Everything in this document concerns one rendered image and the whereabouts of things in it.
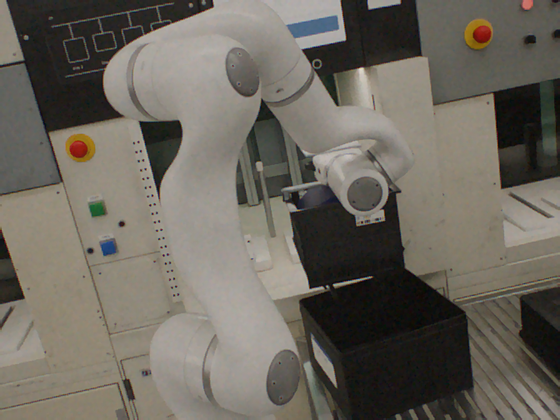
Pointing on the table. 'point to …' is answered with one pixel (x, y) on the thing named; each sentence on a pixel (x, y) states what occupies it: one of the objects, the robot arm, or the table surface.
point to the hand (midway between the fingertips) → (331, 155)
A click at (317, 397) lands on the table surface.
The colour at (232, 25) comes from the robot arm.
